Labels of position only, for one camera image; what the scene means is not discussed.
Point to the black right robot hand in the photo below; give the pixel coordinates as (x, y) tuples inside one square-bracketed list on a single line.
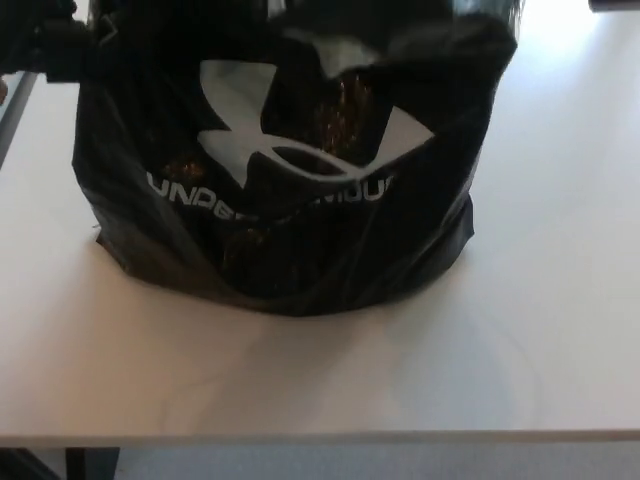
[(615, 4)]

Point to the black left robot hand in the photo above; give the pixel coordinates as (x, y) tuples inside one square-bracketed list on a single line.
[(40, 37)]

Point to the black Under Armour plastic bag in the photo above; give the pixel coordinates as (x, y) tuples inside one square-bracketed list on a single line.
[(300, 165)]

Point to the white neighbouring desk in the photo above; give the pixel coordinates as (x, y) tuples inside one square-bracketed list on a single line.
[(15, 115)]

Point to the black desk leg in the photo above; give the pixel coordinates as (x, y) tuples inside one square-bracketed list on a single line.
[(92, 464)]

